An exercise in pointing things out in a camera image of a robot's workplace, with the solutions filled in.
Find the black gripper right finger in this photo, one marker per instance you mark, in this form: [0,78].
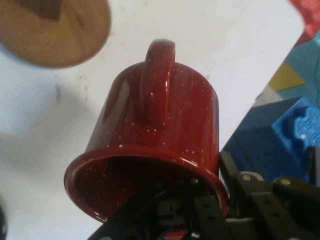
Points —
[275,215]

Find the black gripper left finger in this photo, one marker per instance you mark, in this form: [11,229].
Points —
[205,220]

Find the red speckled enamel mug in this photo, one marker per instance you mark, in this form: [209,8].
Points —
[162,112]

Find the large light blue toy brick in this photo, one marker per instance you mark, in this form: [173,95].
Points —
[262,140]

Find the large red toy brick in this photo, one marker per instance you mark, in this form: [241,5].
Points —
[310,20]

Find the brown wooden mug tree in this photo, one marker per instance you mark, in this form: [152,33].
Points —
[50,37]

